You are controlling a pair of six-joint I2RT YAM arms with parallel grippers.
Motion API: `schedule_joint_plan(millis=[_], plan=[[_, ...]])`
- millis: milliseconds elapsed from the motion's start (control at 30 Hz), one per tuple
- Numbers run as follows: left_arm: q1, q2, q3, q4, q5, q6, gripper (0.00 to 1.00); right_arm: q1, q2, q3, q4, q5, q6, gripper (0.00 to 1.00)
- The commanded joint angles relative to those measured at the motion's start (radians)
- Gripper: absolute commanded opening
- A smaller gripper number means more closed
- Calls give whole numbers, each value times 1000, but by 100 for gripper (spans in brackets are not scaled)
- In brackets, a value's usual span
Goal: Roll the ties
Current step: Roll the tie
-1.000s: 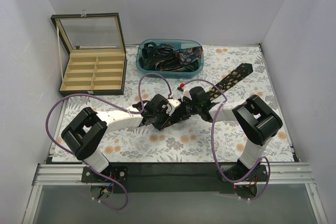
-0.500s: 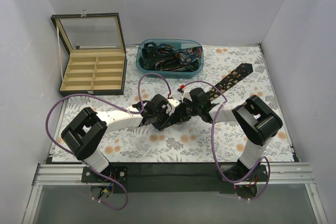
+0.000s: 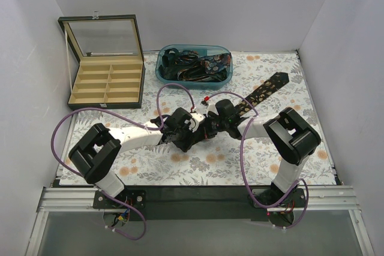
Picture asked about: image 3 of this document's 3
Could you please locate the blue floral tie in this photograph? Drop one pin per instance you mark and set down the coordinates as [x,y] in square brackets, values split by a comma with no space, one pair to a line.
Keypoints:
[216,63]

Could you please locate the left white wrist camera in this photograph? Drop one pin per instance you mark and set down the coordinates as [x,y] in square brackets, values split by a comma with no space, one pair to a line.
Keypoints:
[195,121]

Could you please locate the black compartment display box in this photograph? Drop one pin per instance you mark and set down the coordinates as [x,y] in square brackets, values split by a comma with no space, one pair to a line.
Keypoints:
[109,53]

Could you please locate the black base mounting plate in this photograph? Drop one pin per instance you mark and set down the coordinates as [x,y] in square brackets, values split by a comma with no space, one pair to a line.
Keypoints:
[190,202]

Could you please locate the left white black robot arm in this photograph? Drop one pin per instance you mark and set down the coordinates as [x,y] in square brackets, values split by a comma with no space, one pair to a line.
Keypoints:
[94,154]

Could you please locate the aluminium frame rail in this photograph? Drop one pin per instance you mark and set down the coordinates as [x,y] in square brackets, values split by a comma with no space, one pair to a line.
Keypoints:
[329,222]

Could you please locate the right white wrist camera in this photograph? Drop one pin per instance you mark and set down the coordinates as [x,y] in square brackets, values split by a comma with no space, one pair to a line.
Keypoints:
[210,107]

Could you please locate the floral patterned table mat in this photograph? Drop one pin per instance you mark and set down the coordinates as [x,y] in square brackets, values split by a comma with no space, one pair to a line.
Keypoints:
[215,161]

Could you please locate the teal plastic bin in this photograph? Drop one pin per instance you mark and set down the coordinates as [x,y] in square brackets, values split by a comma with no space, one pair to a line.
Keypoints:
[203,50]

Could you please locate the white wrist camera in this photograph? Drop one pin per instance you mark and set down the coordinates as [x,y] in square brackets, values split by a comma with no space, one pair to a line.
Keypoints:
[195,121]
[210,107]

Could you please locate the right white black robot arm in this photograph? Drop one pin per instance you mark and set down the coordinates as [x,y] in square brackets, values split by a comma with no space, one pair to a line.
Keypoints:
[294,139]

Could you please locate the black gold floral tie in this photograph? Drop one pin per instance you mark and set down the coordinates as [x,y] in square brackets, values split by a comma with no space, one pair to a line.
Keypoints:
[265,90]

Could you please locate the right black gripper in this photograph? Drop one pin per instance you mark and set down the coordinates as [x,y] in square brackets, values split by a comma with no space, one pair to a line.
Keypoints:
[212,127]

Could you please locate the pile of dark ties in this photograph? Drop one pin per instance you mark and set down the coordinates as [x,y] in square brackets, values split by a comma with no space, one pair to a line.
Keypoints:
[185,66]

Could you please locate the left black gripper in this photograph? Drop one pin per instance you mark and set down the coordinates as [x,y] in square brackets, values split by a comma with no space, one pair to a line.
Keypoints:
[186,141]

